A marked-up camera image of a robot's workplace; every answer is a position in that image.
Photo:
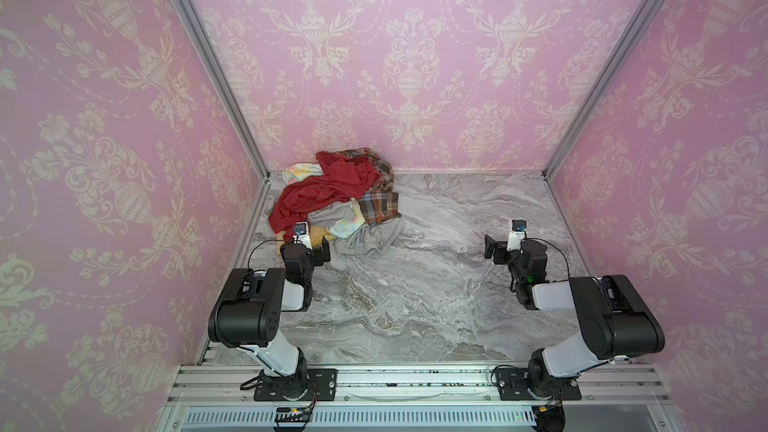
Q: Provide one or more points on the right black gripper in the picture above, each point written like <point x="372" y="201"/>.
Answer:
<point x="501" y="249"/>

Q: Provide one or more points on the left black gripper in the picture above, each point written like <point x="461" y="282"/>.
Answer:
<point x="320" y="253"/>

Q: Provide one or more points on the dark red cloth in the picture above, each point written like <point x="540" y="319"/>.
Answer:
<point x="344" y="178"/>

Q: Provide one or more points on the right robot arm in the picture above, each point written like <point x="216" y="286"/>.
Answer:
<point x="613" y="322"/>

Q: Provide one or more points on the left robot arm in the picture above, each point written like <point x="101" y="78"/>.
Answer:
<point x="246" y="317"/>

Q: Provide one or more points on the yellow cloth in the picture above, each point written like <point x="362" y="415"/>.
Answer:
<point x="312" y="239"/>

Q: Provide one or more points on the grey cloth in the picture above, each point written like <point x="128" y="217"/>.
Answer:
<point x="370" y="239"/>

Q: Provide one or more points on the plaid cloth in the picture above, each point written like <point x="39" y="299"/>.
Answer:
<point x="380" y="203"/>

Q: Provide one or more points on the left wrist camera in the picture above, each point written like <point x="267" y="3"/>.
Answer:
<point x="301" y="234"/>

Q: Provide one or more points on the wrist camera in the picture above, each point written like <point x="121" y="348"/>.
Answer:
<point x="301" y="234"/>
<point x="517" y="234"/>

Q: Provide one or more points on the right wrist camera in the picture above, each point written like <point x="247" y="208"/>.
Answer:
<point x="517" y="234"/>

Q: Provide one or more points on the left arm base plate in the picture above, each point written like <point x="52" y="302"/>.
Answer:
<point x="315" y="384"/>

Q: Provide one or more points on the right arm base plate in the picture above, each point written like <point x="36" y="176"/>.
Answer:
<point x="517" y="384"/>

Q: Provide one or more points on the aluminium mounting rail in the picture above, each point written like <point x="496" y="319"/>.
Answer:
<point x="463" y="396"/>

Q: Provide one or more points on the left corner aluminium post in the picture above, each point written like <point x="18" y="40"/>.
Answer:
<point x="202" y="44"/>

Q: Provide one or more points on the corner aluminium post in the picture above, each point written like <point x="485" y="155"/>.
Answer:
<point x="202" y="44"/>
<point x="637" y="24"/>

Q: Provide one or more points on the right corner aluminium post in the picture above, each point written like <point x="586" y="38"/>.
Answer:
<point x="637" y="24"/>

